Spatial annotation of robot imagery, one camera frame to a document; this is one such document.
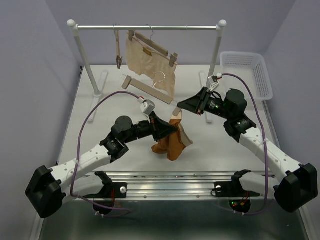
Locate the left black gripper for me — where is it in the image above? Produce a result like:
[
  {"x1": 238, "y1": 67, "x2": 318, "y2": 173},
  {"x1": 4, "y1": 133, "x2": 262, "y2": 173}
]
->
[{"x1": 122, "y1": 111, "x2": 177, "y2": 144}]

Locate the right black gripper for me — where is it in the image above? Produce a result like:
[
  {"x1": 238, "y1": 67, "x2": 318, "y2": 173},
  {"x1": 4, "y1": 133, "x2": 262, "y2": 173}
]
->
[{"x1": 177, "y1": 86, "x2": 233, "y2": 120}]

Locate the brown underwear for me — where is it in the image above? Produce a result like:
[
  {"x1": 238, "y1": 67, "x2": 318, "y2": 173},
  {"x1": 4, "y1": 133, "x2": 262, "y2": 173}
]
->
[{"x1": 151, "y1": 119, "x2": 193, "y2": 162}]

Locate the wooden clip hanger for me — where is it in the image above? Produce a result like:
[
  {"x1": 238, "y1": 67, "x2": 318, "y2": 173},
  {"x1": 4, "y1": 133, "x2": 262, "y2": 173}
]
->
[
  {"x1": 121, "y1": 74, "x2": 183, "y2": 120},
  {"x1": 128, "y1": 24, "x2": 178, "y2": 68}
]

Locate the beige underwear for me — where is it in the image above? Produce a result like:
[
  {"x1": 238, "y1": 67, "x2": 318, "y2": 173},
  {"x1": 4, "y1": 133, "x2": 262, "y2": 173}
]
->
[{"x1": 126, "y1": 37, "x2": 177, "y2": 98}]

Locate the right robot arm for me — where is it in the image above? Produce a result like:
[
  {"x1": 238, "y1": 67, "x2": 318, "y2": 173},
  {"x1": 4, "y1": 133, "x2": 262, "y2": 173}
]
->
[{"x1": 177, "y1": 87, "x2": 318, "y2": 213}]

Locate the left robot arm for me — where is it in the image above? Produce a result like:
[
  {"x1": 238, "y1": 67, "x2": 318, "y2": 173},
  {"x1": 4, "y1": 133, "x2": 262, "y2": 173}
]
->
[{"x1": 25, "y1": 112, "x2": 178, "y2": 219}]

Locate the empty left wooden hanger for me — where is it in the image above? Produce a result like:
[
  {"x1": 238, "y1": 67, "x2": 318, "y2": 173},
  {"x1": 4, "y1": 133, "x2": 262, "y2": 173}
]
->
[{"x1": 113, "y1": 26, "x2": 123, "y2": 70}]

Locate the white plastic basket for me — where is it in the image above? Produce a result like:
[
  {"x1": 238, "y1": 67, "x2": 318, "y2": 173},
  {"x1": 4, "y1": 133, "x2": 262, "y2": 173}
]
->
[{"x1": 220, "y1": 51, "x2": 273, "y2": 101}]

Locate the white metal clothes rack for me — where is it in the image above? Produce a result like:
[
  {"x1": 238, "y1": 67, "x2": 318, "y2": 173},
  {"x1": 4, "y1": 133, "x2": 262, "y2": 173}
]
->
[{"x1": 67, "y1": 19, "x2": 227, "y2": 108}]

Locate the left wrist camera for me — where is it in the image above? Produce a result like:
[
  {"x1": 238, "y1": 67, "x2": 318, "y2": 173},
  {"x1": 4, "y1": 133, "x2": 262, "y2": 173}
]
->
[{"x1": 137, "y1": 97, "x2": 156, "y2": 116}]

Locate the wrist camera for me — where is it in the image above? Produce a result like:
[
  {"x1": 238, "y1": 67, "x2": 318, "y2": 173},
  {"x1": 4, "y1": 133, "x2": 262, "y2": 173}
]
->
[
  {"x1": 206, "y1": 73, "x2": 223, "y2": 93},
  {"x1": 137, "y1": 97, "x2": 156, "y2": 116}
]

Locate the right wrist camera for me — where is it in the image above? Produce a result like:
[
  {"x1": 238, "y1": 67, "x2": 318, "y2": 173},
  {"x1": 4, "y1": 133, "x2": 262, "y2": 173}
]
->
[{"x1": 206, "y1": 73, "x2": 223, "y2": 93}]

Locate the aluminium mounting rail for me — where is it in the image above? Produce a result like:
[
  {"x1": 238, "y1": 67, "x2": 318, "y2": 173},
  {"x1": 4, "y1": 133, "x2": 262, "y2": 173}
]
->
[{"x1": 41, "y1": 171, "x2": 278, "y2": 202}]

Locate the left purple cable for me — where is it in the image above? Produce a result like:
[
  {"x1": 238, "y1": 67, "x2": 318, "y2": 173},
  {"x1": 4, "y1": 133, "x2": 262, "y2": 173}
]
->
[{"x1": 69, "y1": 90, "x2": 145, "y2": 218}]

